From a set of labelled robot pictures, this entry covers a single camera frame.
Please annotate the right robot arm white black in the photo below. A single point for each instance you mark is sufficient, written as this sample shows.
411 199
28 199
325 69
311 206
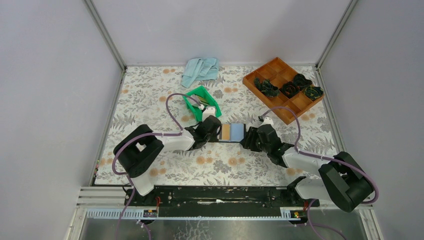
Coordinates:
340 179

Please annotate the black card holder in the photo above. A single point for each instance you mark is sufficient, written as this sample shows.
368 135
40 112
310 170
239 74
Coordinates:
237 133

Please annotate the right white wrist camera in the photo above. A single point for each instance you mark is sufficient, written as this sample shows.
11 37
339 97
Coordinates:
265 120

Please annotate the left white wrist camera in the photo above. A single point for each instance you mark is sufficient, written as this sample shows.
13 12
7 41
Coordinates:
206 111

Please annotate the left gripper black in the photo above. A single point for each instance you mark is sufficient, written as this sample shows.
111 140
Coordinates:
214 138

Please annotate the orange compartment tray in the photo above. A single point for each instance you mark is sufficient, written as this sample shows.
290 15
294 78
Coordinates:
277 84

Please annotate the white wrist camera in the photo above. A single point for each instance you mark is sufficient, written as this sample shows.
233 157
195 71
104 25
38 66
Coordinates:
265 120
206 111

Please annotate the green plastic bin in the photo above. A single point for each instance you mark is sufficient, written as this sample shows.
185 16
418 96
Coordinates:
200 91

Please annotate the light blue cloth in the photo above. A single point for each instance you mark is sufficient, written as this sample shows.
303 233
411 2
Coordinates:
200 69

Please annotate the stack of cards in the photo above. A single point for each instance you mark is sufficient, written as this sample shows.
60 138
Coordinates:
199 101

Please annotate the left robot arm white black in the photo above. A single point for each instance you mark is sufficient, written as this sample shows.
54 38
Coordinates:
138 150

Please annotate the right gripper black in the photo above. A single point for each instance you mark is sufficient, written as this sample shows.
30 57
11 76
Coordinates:
251 134

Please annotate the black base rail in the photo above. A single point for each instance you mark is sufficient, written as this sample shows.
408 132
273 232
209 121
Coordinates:
221 202

